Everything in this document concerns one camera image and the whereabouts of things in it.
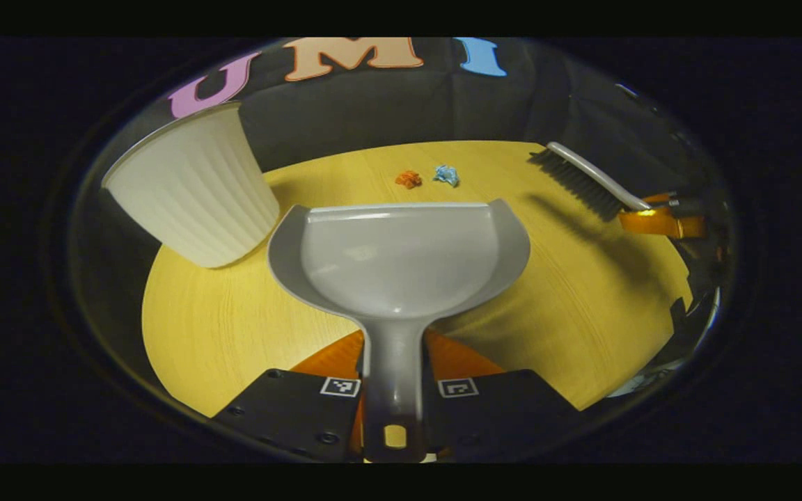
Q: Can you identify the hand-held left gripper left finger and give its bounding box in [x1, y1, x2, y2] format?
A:
[212, 330, 367, 463]

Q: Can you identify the grey dustpan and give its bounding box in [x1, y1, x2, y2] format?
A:
[267, 198, 531, 463]

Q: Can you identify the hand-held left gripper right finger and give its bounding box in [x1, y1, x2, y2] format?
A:
[423, 330, 583, 463]

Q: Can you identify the small grey broom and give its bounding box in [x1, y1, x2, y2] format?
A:
[528, 142, 652, 222]

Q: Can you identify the white ribbed garbage bin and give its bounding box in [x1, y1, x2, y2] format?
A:
[102, 102, 281, 269]

